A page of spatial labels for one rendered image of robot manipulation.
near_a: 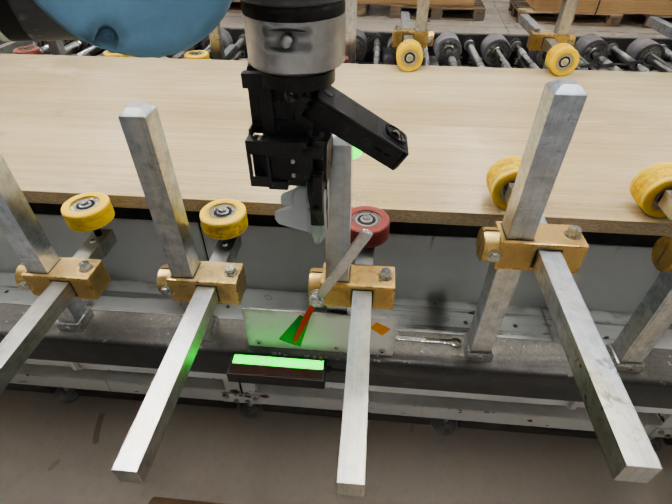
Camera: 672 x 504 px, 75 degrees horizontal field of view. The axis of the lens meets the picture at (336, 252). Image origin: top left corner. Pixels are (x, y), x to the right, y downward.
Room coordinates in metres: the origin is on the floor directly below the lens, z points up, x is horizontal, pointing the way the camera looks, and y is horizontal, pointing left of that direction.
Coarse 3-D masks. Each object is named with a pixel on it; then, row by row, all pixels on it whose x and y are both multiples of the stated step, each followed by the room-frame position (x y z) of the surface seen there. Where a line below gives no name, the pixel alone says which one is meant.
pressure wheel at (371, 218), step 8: (352, 208) 0.63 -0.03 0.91; (360, 208) 0.63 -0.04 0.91; (368, 208) 0.63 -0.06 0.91; (376, 208) 0.63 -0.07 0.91; (352, 216) 0.60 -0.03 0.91; (360, 216) 0.61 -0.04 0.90; (368, 216) 0.60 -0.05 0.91; (376, 216) 0.61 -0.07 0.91; (384, 216) 0.60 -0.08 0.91; (352, 224) 0.58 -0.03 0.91; (360, 224) 0.58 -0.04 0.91; (368, 224) 0.59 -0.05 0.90; (376, 224) 0.58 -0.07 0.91; (384, 224) 0.58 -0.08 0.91; (352, 232) 0.57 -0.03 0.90; (376, 232) 0.56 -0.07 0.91; (384, 232) 0.57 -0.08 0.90; (352, 240) 0.57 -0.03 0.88; (376, 240) 0.56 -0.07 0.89; (384, 240) 0.57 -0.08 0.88
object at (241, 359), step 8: (240, 360) 0.46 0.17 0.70; (248, 360) 0.46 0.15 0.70; (256, 360) 0.46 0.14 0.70; (264, 360) 0.46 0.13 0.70; (272, 360) 0.46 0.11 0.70; (280, 360) 0.46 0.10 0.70; (288, 360) 0.46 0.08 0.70; (296, 360) 0.46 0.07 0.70; (304, 360) 0.46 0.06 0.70; (312, 360) 0.46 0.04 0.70; (312, 368) 0.44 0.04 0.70; (320, 368) 0.44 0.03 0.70
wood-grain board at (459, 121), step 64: (0, 64) 1.44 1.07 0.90; (64, 64) 1.44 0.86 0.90; (128, 64) 1.44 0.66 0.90; (192, 64) 1.44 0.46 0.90; (384, 64) 1.44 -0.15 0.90; (0, 128) 0.97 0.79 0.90; (64, 128) 0.97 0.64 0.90; (192, 128) 0.97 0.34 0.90; (448, 128) 0.97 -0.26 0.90; (512, 128) 0.97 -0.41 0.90; (576, 128) 0.97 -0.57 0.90; (640, 128) 0.97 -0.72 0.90; (64, 192) 0.69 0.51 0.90; (128, 192) 0.69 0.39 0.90; (192, 192) 0.69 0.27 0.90; (256, 192) 0.69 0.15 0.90; (384, 192) 0.69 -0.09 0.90; (448, 192) 0.69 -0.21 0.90; (576, 192) 0.69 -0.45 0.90
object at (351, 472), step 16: (368, 256) 0.55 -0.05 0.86; (352, 304) 0.44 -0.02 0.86; (368, 304) 0.44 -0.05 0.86; (352, 320) 0.41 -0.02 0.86; (368, 320) 0.41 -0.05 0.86; (352, 336) 0.38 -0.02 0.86; (368, 336) 0.38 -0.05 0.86; (352, 352) 0.36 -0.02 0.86; (368, 352) 0.36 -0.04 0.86; (352, 368) 0.33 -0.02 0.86; (368, 368) 0.33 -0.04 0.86; (352, 384) 0.31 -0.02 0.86; (368, 384) 0.31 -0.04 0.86; (352, 400) 0.29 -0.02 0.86; (352, 416) 0.27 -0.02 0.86; (352, 432) 0.25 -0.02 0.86; (352, 448) 0.23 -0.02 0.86; (352, 464) 0.21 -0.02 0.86; (352, 480) 0.19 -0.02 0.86
